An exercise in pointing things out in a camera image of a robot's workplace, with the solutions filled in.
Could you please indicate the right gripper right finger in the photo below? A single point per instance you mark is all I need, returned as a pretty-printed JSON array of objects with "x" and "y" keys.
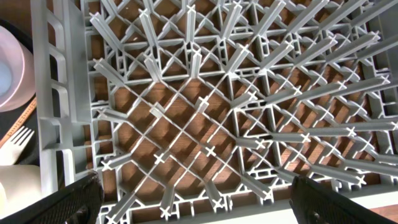
[{"x": 313, "y": 203}]

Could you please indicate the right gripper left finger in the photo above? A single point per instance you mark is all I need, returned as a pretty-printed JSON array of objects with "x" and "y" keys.
[{"x": 79, "y": 202}]

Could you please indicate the cream paper cup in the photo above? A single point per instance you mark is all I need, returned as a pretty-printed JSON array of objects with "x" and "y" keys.
[{"x": 20, "y": 187}]

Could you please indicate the pink small bowl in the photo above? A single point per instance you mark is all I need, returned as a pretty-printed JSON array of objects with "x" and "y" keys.
[{"x": 17, "y": 72}]

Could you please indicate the grey dishwasher rack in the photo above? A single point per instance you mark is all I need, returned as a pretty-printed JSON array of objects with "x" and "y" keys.
[{"x": 205, "y": 111}]

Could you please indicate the white plastic fork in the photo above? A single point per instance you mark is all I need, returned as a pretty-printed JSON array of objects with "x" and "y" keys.
[{"x": 14, "y": 146}]

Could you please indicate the wooden chopstick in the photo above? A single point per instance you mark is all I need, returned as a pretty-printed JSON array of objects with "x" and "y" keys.
[{"x": 20, "y": 121}]

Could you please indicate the round black tray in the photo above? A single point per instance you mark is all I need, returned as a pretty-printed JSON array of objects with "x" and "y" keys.
[{"x": 30, "y": 155}]

